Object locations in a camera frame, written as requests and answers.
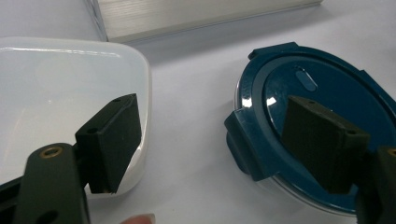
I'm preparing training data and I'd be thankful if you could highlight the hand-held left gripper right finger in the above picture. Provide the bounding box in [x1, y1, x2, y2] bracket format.
[281, 95, 372, 195]

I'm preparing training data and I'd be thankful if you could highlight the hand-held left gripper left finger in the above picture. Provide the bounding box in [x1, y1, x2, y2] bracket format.
[74, 92, 143, 194]

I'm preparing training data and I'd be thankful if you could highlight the round blue clip lid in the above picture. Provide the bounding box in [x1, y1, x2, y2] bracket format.
[223, 41, 396, 217]

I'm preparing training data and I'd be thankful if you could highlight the white lidded plastic box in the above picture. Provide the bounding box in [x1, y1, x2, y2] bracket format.
[0, 36, 153, 200]

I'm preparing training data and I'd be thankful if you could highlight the aluminium profile bar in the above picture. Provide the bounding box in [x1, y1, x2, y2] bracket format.
[83, 0, 322, 44]

